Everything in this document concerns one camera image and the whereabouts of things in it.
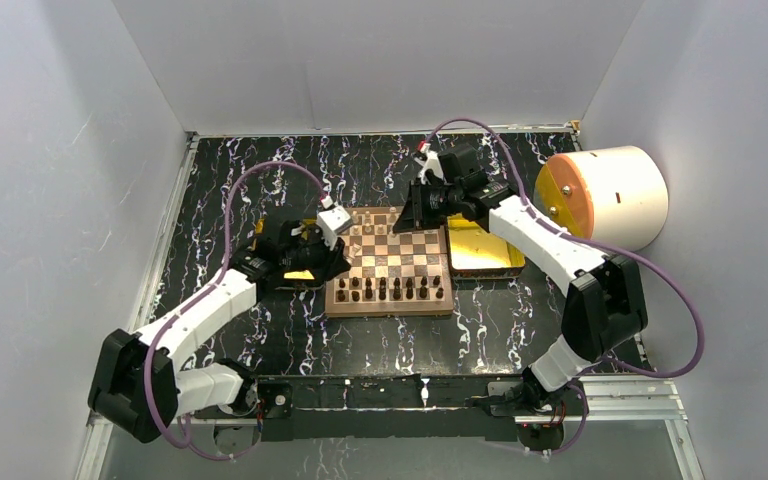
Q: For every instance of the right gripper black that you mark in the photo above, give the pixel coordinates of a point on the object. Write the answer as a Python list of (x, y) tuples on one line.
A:
[(413, 217)]

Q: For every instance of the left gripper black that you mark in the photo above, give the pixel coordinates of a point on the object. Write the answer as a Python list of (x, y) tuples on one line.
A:
[(333, 262)]

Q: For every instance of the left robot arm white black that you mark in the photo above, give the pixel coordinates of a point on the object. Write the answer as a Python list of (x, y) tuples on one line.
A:
[(141, 383)]

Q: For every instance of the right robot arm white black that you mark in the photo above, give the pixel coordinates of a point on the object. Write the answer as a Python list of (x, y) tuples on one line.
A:
[(604, 301)]

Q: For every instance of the wooden chess board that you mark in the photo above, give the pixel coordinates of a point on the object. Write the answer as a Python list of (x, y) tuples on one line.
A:
[(412, 254)]

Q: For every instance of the left gold tin tray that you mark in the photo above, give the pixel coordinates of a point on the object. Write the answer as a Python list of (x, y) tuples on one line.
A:
[(291, 272)]

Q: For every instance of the gold tin tray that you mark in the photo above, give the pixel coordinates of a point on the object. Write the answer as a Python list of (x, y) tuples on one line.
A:
[(291, 272), (480, 255)]

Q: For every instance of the right gold tin tray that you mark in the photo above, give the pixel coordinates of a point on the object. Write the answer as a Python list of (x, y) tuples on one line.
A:
[(480, 255)]

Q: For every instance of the white cylinder orange lid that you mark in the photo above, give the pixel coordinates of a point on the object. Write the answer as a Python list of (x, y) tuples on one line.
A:
[(615, 196)]

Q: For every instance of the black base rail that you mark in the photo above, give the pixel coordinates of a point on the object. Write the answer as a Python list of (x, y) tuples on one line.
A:
[(494, 408)]

